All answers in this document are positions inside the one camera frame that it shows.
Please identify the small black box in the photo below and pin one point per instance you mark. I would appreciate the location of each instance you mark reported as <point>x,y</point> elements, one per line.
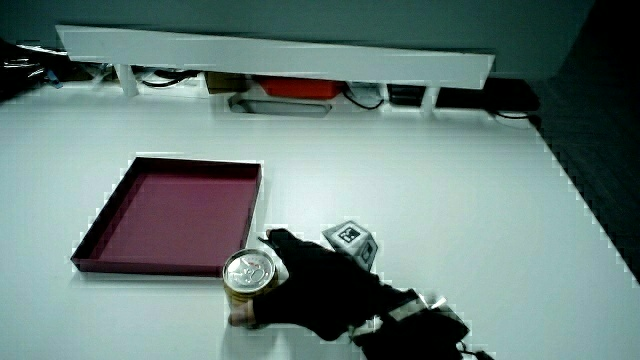
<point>406,95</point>

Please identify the person's right hand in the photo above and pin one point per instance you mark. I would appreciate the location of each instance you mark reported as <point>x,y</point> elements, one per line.
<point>320,290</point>

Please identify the maroon shallow tray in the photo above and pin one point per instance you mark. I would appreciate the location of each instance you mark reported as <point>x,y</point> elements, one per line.
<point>175,220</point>

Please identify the person's right forearm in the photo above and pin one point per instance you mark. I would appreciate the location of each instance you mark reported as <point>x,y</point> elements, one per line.
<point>420,335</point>

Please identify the brown cardboard box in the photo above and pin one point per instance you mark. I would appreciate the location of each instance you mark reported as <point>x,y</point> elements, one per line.
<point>225,82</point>

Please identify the dark shiny bag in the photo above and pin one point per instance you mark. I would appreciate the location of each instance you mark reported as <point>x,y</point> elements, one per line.
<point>22,67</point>

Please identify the white desk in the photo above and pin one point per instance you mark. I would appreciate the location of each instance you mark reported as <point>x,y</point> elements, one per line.
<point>400,175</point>

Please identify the red box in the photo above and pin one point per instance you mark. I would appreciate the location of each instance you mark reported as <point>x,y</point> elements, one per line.
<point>300,87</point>

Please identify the white desk shelf riser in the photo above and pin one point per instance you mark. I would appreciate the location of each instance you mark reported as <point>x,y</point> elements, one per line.
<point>280,57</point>

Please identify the white power adapter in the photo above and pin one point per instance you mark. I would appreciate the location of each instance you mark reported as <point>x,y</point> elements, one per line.
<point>365,90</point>

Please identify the gold red bull can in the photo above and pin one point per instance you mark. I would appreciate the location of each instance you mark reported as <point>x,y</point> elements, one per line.
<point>249,273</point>

